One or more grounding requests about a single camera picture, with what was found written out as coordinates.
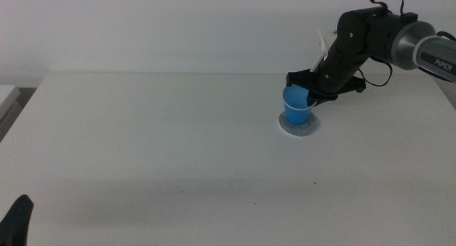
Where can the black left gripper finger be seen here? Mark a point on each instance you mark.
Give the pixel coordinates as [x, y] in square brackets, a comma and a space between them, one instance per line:
[16, 224]

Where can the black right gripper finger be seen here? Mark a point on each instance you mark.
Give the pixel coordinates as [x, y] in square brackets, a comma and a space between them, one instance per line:
[311, 100]
[326, 98]

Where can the blue plastic cup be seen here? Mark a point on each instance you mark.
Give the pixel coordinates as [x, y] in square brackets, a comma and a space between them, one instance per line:
[295, 108]

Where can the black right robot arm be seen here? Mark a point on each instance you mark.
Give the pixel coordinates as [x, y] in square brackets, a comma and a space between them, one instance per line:
[388, 35]

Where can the round grey cup mat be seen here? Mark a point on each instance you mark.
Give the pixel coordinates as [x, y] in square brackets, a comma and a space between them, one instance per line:
[308, 128]

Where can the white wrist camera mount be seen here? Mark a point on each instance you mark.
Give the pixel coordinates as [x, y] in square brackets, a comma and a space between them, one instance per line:
[320, 57]

